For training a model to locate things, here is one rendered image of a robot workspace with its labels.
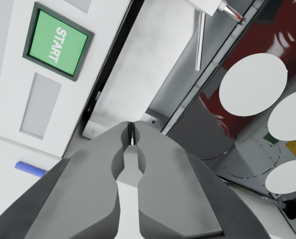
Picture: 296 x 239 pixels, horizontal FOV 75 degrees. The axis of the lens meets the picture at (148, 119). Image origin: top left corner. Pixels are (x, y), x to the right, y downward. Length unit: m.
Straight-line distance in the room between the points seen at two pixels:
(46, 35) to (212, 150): 0.31
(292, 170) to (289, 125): 0.12
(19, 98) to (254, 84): 0.32
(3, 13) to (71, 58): 1.16
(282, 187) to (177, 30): 0.39
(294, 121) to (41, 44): 0.39
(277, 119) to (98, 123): 0.30
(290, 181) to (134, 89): 0.38
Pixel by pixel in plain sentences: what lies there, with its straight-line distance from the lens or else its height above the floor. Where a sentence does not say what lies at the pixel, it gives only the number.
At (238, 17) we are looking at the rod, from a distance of 0.30.
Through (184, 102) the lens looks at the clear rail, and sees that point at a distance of 0.31.
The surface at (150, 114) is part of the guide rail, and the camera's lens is 0.37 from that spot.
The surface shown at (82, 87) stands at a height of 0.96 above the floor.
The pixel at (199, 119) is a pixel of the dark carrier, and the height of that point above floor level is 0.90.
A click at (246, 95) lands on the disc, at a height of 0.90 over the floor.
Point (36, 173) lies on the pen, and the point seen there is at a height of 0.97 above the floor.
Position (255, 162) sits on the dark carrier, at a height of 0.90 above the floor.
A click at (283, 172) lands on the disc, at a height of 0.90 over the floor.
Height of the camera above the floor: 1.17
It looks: 59 degrees down
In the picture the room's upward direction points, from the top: 177 degrees clockwise
